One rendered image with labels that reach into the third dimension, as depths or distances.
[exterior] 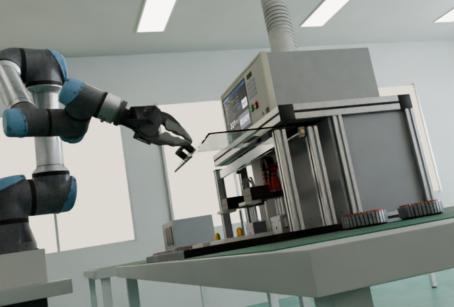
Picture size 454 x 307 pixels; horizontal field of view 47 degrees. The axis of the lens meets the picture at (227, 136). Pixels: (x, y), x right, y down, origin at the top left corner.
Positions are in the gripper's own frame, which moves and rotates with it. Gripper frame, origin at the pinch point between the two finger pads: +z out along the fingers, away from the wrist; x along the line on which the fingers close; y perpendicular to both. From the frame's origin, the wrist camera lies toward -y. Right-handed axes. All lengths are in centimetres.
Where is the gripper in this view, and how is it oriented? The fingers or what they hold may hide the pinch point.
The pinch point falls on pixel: (188, 140)
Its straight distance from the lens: 139.9
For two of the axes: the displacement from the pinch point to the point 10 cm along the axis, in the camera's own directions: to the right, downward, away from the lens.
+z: 9.0, 4.0, 1.8
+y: -2.9, 2.4, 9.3
